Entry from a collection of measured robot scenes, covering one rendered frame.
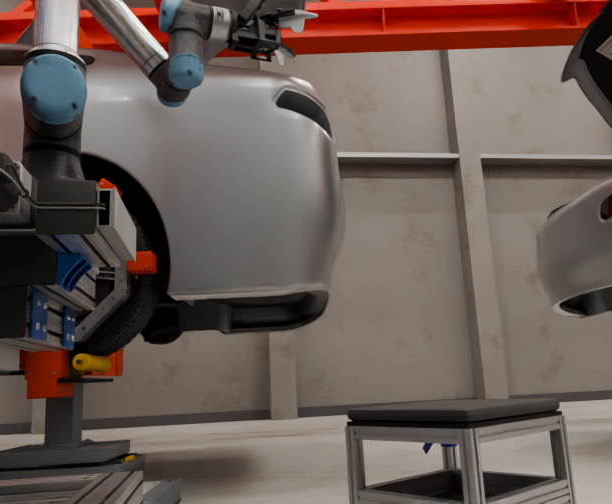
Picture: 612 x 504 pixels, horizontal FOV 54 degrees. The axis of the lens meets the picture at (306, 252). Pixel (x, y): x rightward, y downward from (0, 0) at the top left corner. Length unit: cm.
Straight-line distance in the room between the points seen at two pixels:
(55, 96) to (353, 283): 674
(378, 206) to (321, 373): 233
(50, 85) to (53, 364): 118
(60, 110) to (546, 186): 831
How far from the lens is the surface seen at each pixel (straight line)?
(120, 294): 217
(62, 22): 136
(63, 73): 127
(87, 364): 219
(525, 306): 857
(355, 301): 775
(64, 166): 136
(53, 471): 225
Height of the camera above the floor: 40
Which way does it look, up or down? 12 degrees up
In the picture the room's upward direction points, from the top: 3 degrees counter-clockwise
